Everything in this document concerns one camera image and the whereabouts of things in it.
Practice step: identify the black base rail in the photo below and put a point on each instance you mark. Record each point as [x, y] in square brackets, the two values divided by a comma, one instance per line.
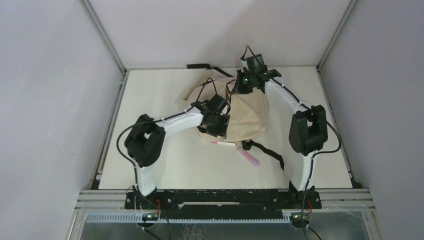
[223, 204]

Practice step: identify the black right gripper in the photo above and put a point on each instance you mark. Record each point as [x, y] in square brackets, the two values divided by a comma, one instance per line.
[238, 88]

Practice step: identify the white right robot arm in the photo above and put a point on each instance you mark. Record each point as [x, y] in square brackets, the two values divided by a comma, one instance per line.
[308, 131]

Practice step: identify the pink highlighter pen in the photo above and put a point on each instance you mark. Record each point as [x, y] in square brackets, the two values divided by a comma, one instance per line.
[252, 160]

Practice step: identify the beige canvas backpack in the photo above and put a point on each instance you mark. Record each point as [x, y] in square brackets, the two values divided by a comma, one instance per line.
[248, 115]

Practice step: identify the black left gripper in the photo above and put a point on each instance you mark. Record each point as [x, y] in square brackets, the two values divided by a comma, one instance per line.
[221, 131]

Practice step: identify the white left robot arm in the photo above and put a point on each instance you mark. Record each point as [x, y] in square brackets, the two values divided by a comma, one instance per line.
[142, 142]

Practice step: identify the pink capped white marker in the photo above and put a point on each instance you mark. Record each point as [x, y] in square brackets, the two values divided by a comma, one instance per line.
[233, 144]

